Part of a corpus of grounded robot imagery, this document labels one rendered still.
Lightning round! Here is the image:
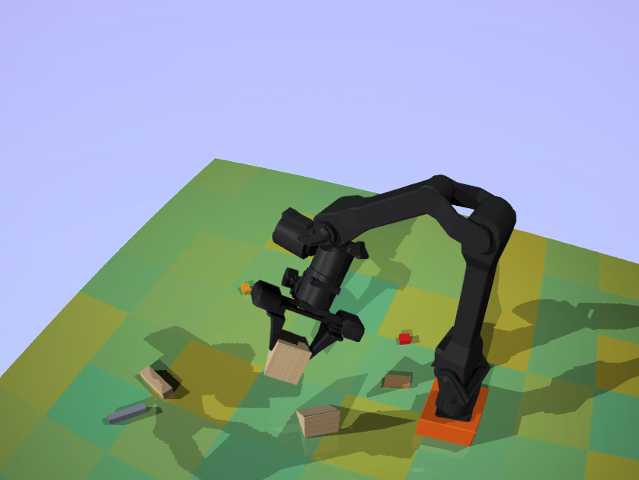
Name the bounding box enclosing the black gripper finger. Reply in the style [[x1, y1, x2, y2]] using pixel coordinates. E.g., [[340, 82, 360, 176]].
[[309, 322, 343, 359], [266, 311, 286, 351]]

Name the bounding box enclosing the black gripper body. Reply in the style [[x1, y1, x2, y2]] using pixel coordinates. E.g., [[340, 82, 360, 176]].
[[251, 266, 365, 342]]

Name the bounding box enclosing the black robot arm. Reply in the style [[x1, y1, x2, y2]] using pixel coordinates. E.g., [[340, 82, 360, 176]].
[[272, 175, 517, 422]]

